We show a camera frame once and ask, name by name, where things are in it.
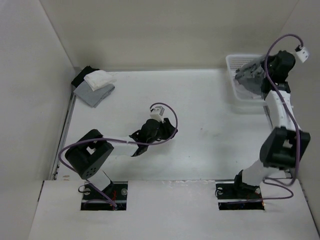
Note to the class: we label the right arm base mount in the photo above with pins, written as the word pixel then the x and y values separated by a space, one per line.
pixel 230 199

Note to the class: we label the folded black tank top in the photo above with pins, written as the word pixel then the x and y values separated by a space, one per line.
pixel 80 77

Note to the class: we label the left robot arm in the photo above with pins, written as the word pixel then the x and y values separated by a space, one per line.
pixel 87 158

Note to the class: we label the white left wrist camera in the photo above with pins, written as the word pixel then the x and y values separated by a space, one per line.
pixel 157 113

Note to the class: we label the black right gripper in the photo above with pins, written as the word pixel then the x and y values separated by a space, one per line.
pixel 271 58

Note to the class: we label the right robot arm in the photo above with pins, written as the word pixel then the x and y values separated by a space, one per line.
pixel 286 143

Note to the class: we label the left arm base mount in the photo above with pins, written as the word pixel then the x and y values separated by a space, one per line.
pixel 92 200

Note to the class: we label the grey tank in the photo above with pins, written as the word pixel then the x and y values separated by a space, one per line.
pixel 90 97
pixel 251 75

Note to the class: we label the white plastic basket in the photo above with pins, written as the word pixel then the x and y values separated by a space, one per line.
pixel 234 62

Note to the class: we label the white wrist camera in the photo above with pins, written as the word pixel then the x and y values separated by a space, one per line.
pixel 302 53
pixel 157 113

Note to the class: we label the folded grey tank top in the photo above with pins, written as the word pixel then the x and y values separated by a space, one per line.
pixel 90 97

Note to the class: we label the white tank top in basket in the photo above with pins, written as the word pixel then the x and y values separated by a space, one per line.
pixel 245 94

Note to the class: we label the folded white tank top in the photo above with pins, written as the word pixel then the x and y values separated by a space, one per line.
pixel 99 79

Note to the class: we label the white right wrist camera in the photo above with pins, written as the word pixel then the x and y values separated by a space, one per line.
pixel 302 53

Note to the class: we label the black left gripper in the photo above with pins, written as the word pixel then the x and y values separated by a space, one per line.
pixel 168 129

